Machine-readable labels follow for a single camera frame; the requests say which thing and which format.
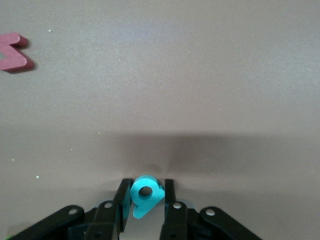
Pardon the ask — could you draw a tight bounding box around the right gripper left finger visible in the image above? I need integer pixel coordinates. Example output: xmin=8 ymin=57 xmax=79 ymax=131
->
xmin=9 ymin=178 xmax=134 ymax=240

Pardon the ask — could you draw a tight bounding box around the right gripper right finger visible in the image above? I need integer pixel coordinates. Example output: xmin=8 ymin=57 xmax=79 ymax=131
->
xmin=159 ymin=178 xmax=261 ymax=240

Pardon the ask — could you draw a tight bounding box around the teal letter b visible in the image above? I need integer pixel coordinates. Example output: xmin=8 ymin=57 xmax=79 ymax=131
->
xmin=122 ymin=174 xmax=166 ymax=220

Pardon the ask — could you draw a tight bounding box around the brown table cover sheet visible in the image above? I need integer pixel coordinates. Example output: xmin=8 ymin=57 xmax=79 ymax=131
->
xmin=0 ymin=0 xmax=320 ymax=240

